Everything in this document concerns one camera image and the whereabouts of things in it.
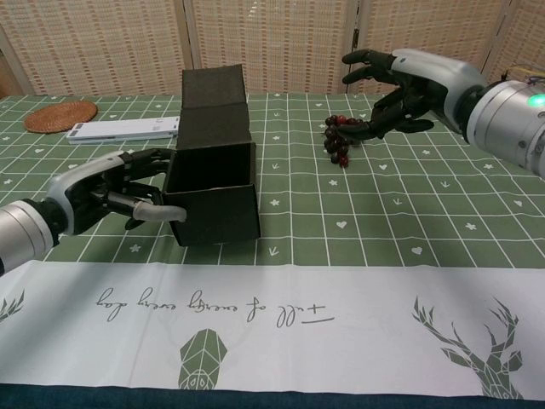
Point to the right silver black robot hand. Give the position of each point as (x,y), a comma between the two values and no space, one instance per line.
(430,85)

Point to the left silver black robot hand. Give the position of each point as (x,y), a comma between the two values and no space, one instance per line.
(93,187)

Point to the black cardboard box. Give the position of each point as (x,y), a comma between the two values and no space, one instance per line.
(213,170)

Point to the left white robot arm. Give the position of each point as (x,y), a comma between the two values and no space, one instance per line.
(21,238)

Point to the white folded stand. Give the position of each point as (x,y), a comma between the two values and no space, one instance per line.
(123,130)

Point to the round brown woven coaster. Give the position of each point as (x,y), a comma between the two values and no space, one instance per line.
(61,116)

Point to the dark red grape bunch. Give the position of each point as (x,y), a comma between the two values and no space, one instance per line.
(338,142)

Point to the bamboo folding screen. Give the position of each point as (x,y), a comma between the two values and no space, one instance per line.
(264,42)

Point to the green checked deer tablecloth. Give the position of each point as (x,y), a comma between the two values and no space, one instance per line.
(298,298)

